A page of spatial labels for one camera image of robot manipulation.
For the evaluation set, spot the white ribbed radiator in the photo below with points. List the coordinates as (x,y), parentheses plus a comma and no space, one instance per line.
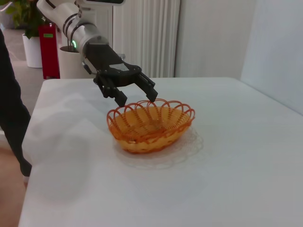
(154,35)

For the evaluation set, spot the person in dark clothes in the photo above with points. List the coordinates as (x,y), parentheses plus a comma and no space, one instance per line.
(11,106)

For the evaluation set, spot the red metal cabinet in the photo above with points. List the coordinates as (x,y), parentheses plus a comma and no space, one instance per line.
(49,56)

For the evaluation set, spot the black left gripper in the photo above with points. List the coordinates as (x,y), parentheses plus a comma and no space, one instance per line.
(106,59)

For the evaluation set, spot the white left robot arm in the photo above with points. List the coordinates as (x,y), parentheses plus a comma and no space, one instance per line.
(86,33)

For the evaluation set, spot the orange woven plastic basket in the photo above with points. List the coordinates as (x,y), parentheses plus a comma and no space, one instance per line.
(146,139)

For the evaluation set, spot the white plant pot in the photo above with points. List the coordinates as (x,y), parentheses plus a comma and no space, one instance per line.
(32,52)
(71,63)

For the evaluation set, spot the green potted plant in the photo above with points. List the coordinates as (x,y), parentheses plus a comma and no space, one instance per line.
(26,14)

